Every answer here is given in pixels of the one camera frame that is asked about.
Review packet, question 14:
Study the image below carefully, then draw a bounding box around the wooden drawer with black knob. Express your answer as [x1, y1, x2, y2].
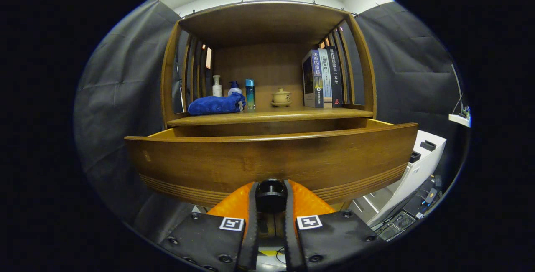
[125, 118, 418, 213]

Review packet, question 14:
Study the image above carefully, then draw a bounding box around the folded blue towel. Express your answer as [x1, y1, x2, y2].
[188, 92, 246, 116]

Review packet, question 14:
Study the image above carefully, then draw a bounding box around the black electronic device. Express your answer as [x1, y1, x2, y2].
[376, 175, 443, 241]

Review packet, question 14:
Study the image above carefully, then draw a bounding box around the white box with black handles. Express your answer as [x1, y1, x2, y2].
[349, 130, 447, 227]

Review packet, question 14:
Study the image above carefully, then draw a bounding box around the teal blue bottle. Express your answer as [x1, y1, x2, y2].
[245, 79, 256, 110]

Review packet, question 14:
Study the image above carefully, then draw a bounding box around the book with black spine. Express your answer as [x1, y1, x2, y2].
[328, 46, 344, 108]

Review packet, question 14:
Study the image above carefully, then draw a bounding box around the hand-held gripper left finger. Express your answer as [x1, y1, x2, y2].
[161, 181, 260, 272]

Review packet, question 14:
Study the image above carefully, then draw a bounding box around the book with pale spine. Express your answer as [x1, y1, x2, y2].
[318, 48, 334, 108]

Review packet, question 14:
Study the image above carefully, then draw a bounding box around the brown wooden cabinet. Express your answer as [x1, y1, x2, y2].
[161, 1, 377, 130]

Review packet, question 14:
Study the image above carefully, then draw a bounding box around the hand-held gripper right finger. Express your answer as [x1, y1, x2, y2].
[284, 180, 379, 272]

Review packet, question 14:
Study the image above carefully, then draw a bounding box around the white side shelf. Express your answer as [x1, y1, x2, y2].
[448, 113, 471, 128]

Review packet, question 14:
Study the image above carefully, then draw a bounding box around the book with blue spine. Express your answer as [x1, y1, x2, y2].
[302, 49, 324, 109]

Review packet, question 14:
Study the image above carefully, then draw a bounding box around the wooden countertop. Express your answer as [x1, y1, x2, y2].
[167, 104, 373, 127]

